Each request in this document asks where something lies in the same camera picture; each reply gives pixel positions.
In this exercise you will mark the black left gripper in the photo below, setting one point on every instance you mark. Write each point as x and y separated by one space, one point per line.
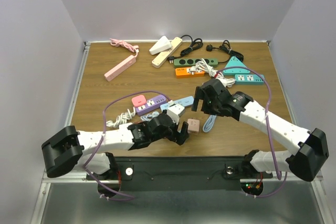
184 134

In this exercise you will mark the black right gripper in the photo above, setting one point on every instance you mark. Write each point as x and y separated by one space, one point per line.
199 94

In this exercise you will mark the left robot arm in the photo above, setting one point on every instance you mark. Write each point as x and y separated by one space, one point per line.
96 145

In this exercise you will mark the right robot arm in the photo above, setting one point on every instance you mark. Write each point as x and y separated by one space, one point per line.
305 151

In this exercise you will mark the pink plug adapter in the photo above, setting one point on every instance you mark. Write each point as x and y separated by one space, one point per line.
138 100

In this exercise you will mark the pink cube socket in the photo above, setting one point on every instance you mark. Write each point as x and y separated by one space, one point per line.
193 126

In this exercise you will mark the light blue power strip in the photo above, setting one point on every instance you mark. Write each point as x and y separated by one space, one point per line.
185 102

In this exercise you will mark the orange power strip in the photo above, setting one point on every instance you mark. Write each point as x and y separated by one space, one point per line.
186 73

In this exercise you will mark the green power strip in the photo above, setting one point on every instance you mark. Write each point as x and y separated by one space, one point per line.
180 63

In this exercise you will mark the purple power strip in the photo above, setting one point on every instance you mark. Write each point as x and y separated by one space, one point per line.
151 105

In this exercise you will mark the teal triangular socket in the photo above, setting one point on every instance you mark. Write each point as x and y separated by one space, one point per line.
235 66

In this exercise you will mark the beige power strip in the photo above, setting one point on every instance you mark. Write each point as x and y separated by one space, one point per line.
161 58

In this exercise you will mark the teal rectangular power strip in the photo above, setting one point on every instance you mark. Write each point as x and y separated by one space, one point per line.
248 79

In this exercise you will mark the white triangular socket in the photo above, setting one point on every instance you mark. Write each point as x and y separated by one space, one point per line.
161 45

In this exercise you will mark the pink power strip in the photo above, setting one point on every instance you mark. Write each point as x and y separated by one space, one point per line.
119 68

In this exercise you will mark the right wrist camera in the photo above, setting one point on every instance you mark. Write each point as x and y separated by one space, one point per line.
217 76

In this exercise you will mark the grey-blue plug with cable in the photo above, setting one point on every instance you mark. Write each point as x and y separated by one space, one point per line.
148 117

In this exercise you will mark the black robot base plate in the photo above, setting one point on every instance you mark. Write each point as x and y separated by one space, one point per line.
180 173

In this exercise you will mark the aluminium frame rail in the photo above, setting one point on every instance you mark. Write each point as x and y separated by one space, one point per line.
67 103

